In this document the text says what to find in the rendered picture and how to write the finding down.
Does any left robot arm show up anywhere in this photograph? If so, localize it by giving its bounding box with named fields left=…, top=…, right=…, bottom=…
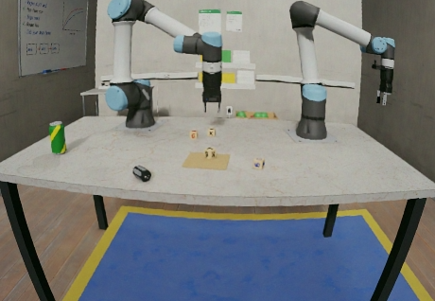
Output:
left=289, top=1, right=395, bottom=140

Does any green and yellow drink can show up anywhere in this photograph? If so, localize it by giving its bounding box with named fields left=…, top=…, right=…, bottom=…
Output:
left=49, top=121, right=67, bottom=155

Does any tan flat mat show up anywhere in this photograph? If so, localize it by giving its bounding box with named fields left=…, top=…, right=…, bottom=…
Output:
left=182, top=152, right=231, bottom=170

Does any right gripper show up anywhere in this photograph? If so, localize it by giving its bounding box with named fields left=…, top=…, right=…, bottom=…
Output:
left=202, top=61, right=222, bottom=113

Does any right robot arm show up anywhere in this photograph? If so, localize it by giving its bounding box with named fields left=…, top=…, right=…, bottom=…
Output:
left=105, top=0, right=222, bottom=129

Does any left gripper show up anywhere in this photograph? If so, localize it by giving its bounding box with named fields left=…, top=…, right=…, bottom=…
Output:
left=372, top=59, right=394, bottom=105

